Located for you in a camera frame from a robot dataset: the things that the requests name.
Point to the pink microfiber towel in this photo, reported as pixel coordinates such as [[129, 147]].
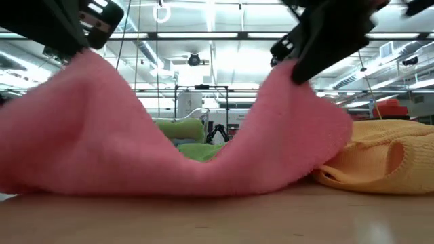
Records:
[[101, 142]]

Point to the blue microfiber towel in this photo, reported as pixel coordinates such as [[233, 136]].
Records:
[[183, 141]]

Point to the orange microfiber towel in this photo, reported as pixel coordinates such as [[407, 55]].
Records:
[[373, 159]]

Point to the green microfiber towel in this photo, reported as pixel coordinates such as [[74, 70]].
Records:
[[200, 152], [183, 128]]

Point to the black ceiling spotlight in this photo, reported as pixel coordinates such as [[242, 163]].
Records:
[[194, 59]]

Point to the long black ceiling beam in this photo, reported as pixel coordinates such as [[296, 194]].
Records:
[[190, 35]]

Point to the clear plastic bin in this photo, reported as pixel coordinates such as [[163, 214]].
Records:
[[201, 117]]

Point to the white ceiling air vent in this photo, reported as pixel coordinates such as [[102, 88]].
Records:
[[386, 49]]

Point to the black and red machine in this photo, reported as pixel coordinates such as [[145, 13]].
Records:
[[218, 132]]

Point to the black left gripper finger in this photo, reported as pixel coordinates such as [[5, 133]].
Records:
[[44, 23]]

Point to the white square column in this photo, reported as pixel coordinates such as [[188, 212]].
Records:
[[190, 103]]

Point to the black ceiling-mounted device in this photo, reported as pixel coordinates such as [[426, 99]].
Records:
[[54, 56]]

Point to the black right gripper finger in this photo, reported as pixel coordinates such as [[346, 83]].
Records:
[[332, 37]]

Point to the black ceiling speaker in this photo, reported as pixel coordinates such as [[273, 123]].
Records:
[[410, 61]]

